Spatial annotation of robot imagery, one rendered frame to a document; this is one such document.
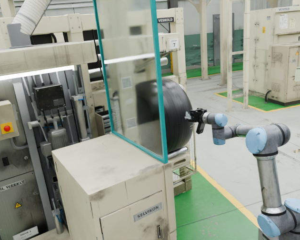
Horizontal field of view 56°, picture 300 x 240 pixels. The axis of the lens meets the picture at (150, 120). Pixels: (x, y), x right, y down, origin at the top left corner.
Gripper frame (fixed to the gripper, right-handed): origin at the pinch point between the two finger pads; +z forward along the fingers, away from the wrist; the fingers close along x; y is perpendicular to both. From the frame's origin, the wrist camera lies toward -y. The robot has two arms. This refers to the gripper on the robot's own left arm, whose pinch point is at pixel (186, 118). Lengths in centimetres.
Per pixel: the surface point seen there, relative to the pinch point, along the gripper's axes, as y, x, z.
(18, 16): 82, 85, 42
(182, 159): -35.6, -3.3, 16.4
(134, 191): -9, 73, -51
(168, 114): 5.4, 12.3, 2.8
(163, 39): 57, -20, 41
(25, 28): 74, 83, 41
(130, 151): 1, 61, -29
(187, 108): 6.0, -4.0, 2.6
